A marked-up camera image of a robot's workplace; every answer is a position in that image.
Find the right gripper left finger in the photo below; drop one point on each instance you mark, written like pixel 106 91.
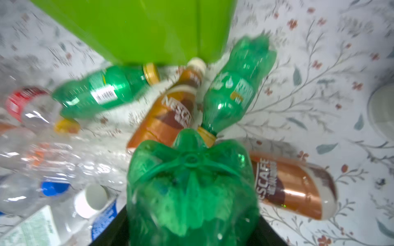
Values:
pixel 110 228

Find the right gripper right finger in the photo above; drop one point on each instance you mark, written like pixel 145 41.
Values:
pixel 264 235

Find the clear bottle blue label front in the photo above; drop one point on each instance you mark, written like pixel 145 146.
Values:
pixel 19 192

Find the green plastic waste bin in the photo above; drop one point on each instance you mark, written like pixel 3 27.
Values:
pixel 144 31

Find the clear bottle white green label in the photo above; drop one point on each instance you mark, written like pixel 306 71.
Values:
pixel 78 220

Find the brown Nescafe bottle lying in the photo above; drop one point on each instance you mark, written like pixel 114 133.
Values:
pixel 302 188

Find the clear crumpled bottle centre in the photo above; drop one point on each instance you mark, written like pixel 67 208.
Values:
pixel 62 157

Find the brown Nescafe bottle upright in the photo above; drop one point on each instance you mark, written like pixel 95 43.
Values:
pixel 173 111

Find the green bottle yellow cap left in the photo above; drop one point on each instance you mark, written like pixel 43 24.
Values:
pixel 104 90

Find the clear bottle red label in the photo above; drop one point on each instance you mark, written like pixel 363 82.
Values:
pixel 34 108

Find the white cup pencil holder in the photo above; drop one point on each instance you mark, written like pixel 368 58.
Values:
pixel 380 111

